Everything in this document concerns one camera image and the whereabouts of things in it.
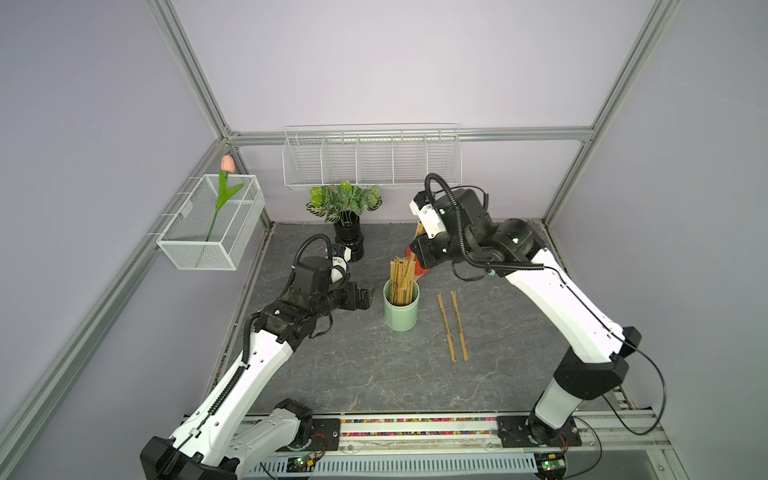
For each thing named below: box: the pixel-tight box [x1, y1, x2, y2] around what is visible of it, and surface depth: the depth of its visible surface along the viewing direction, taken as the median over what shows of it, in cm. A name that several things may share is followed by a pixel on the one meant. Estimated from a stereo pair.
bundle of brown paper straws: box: [390, 252, 416, 305], surface depth 88 cm
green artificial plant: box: [306, 180, 383, 226], surface depth 94 cm
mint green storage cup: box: [383, 279, 420, 332], surface depth 89 cm
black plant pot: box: [334, 210, 364, 262], surface depth 103 cm
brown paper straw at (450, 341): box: [437, 292, 457, 363], surface depth 91 cm
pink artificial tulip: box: [206, 155, 244, 242], surface depth 82 cm
